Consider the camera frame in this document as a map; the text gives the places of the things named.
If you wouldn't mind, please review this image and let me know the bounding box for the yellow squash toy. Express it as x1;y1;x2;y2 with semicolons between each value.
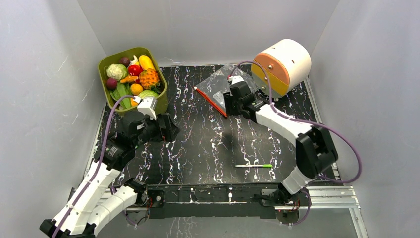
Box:
138;55;155;70

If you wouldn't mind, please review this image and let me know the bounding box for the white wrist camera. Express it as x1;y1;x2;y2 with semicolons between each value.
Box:
133;96;157;120
227;75;245;85

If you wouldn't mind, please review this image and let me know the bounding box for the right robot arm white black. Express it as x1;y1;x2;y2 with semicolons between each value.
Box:
223;76;338;205

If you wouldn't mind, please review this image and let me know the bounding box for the clear zip bag orange zipper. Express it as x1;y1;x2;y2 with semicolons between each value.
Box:
194;64;264;120

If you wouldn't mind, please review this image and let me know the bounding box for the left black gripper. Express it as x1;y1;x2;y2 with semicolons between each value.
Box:
133;113;180;149

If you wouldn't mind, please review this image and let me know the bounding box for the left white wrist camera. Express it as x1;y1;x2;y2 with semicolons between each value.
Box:
133;96;157;120

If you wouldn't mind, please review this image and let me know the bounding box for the olive green plastic bin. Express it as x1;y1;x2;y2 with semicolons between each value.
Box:
98;47;168;114

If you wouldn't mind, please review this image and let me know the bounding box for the white garlic toy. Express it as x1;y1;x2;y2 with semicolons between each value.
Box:
129;55;140;66

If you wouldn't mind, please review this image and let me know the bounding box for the white orange yellow drawer box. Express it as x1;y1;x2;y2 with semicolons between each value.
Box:
251;39;312;99

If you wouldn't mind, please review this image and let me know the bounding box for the green white pen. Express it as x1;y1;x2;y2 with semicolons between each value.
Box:
234;164;273;168

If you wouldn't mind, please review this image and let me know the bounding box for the green leafy vegetable toy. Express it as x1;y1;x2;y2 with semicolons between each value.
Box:
109;83;132;109

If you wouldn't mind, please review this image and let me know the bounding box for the orange pineapple toy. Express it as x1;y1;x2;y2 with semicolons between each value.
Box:
139;68;161;90

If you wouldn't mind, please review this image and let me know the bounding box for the dark purple round fruit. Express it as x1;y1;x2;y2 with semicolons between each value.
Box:
118;57;130;67

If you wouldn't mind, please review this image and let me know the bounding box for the magenta round fruit toy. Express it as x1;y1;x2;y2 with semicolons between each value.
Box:
106;78;118;91

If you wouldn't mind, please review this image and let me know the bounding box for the orange carrot toy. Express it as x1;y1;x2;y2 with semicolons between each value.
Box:
119;76;139;84

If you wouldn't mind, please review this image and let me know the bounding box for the white green cauliflower toy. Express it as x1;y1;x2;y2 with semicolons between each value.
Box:
106;64;128;82

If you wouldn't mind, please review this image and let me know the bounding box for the green cabbage toy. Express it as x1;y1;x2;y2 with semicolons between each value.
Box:
138;90;159;99

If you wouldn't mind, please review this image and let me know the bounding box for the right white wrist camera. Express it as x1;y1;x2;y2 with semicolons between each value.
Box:
227;75;245;85

